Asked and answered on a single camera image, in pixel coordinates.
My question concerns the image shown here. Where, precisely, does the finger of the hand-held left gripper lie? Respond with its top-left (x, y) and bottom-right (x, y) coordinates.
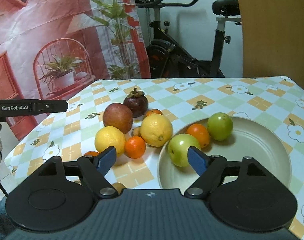
top-left (33, 99), bottom-right (69, 115)

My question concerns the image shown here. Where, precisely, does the wooden panel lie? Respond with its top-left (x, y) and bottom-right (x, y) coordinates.
top-left (234, 0), bottom-right (304, 92)

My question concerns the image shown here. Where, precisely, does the yellow lemon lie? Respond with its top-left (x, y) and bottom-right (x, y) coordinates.
top-left (140, 113), bottom-right (173, 147)
top-left (95, 126), bottom-right (126, 157)

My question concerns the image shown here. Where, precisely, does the cream round plate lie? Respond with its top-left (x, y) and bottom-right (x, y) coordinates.
top-left (158, 116), bottom-right (292, 190)

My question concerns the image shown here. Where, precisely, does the checkered floral tablecloth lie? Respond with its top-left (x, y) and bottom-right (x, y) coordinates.
top-left (4, 75), bottom-right (304, 239)

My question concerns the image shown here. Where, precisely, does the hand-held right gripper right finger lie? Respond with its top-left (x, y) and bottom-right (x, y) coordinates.
top-left (184, 147), bottom-right (265, 198)

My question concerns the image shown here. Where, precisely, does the dark purple mangosteen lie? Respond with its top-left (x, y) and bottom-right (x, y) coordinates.
top-left (123, 87), bottom-right (149, 118)

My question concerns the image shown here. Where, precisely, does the red apple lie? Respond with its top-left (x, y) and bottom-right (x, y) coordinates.
top-left (103, 103), bottom-right (134, 134)

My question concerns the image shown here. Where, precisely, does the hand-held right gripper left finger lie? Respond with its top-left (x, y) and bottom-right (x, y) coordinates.
top-left (38, 146), bottom-right (119, 198)

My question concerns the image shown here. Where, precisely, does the printed backdrop cloth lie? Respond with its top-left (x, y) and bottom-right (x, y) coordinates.
top-left (0, 0), bottom-right (152, 140)

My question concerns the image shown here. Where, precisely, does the green apple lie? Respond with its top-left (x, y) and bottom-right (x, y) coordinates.
top-left (207, 112), bottom-right (233, 141)
top-left (168, 134), bottom-right (202, 167)

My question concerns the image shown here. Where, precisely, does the black exercise bike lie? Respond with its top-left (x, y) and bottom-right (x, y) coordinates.
top-left (133, 0), bottom-right (242, 78)

